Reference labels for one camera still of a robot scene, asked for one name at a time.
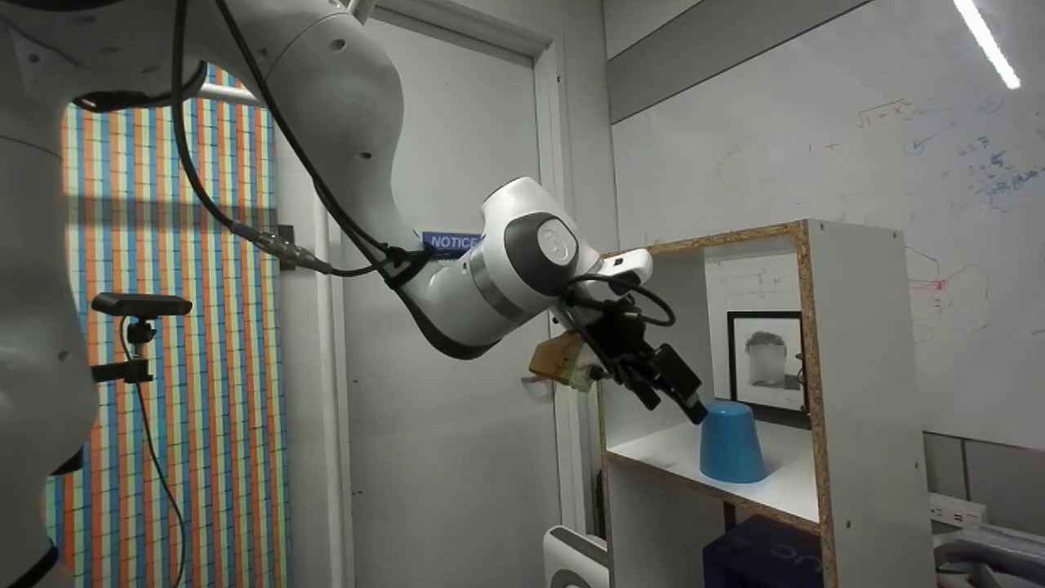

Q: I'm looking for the blue plastic cup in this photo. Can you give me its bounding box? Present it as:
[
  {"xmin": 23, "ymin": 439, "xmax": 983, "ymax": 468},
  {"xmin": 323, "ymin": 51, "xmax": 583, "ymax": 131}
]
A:
[{"xmin": 700, "ymin": 402, "xmax": 769, "ymax": 483}]

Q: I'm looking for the framed portrait picture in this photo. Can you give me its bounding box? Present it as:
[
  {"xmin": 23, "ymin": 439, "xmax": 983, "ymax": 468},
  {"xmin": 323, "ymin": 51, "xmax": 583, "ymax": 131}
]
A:
[{"xmin": 730, "ymin": 310, "xmax": 811, "ymax": 424}]

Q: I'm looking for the dark blue box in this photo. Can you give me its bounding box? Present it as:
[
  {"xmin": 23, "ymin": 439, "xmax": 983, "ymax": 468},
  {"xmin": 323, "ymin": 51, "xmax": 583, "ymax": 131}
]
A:
[{"xmin": 704, "ymin": 520, "xmax": 822, "ymax": 588}]

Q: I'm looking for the black camera on stand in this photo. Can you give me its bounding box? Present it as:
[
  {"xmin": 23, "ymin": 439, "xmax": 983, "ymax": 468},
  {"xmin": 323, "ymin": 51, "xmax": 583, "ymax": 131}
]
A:
[{"xmin": 93, "ymin": 291, "xmax": 194, "ymax": 382}]

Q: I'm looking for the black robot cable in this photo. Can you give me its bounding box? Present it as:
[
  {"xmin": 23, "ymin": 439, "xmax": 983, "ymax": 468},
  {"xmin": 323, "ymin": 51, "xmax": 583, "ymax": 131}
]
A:
[{"xmin": 70, "ymin": 0, "xmax": 495, "ymax": 364}]

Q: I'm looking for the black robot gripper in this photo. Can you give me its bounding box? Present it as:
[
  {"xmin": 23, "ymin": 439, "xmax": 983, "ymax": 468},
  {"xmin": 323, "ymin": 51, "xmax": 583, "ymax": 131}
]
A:
[{"xmin": 567, "ymin": 276, "xmax": 709, "ymax": 424}]

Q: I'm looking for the white wooden shelf unit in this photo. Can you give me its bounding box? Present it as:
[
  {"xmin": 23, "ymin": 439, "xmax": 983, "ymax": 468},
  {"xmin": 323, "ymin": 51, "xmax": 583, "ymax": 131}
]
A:
[{"xmin": 602, "ymin": 219, "xmax": 934, "ymax": 588}]

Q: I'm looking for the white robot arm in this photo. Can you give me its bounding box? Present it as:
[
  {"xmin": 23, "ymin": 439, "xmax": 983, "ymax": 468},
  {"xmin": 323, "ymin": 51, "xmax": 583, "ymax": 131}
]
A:
[{"xmin": 0, "ymin": 0, "xmax": 707, "ymax": 588}]

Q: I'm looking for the white round air purifier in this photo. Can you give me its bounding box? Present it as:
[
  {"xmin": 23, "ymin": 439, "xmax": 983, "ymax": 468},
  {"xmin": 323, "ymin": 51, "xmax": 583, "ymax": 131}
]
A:
[{"xmin": 541, "ymin": 527, "xmax": 612, "ymax": 588}]

